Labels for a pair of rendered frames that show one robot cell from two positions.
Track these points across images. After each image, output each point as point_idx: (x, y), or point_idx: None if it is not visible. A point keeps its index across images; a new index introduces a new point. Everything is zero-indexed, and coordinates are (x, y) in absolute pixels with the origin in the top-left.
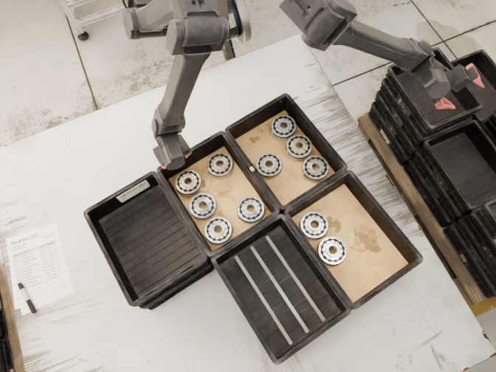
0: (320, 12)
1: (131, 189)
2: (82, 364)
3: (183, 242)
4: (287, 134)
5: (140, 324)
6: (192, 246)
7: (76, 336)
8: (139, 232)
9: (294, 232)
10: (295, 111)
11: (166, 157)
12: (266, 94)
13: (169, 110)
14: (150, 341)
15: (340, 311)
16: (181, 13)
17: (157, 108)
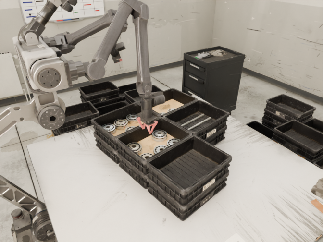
0: None
1: None
2: (276, 213)
3: (184, 159)
4: (113, 126)
5: (236, 189)
6: (185, 155)
7: (263, 222)
8: (185, 179)
9: (171, 112)
10: (102, 118)
11: (160, 96)
12: (72, 154)
13: (148, 65)
14: (242, 183)
15: (197, 111)
16: (140, 2)
17: (143, 77)
